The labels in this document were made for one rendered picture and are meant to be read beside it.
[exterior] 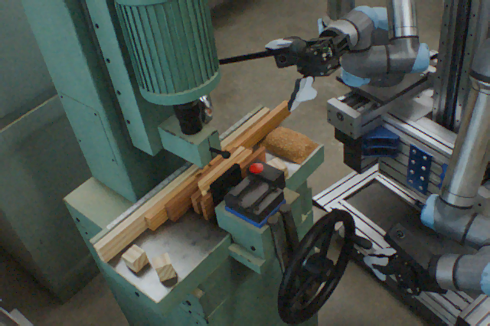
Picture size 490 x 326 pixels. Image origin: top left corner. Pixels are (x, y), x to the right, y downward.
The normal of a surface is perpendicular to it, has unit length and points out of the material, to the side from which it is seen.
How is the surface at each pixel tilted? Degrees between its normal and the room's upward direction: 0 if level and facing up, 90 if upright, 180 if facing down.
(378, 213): 0
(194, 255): 0
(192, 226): 0
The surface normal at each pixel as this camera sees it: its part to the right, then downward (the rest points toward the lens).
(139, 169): 0.75, 0.36
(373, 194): -0.13, -0.75
